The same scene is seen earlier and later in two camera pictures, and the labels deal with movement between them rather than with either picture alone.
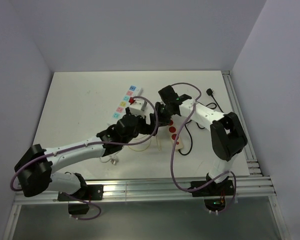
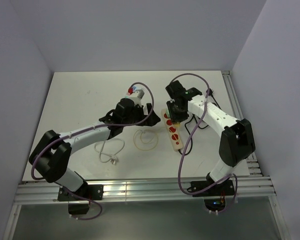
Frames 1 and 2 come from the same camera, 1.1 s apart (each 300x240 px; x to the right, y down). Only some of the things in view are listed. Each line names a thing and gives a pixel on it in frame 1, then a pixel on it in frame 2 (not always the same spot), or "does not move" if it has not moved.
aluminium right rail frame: x=253 y=167 does not move
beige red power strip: x=175 y=124 does not move
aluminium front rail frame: x=261 y=186 does not move
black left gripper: x=150 y=129 → x=151 y=120
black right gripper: x=163 y=121 → x=175 y=117
